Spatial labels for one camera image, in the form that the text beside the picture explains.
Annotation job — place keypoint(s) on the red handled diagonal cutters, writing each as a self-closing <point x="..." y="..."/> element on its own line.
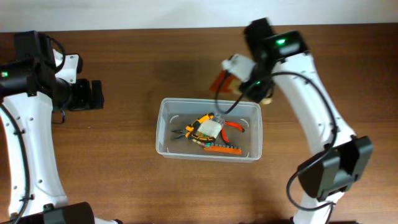
<point x="233" y="125"/>

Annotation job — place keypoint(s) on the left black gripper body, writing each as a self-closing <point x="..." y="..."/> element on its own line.
<point x="96" y="94"/>

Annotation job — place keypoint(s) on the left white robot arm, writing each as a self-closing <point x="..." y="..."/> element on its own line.
<point x="41" y="80"/>

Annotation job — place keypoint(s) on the orange scraper with wooden handle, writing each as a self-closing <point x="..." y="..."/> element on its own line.
<point x="231" y="87"/>

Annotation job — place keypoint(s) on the clear box of bits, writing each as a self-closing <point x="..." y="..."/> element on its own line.
<point x="207" y="128"/>

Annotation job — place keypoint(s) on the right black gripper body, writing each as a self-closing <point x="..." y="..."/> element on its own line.
<point x="254" y="88"/>

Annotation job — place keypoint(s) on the orange socket bit holder strip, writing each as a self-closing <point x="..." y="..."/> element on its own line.
<point x="223" y="149"/>

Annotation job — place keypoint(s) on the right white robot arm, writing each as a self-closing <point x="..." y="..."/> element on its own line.
<point x="339" y="156"/>

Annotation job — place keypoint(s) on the clear plastic storage container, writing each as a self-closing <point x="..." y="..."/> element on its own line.
<point x="176" y="113"/>

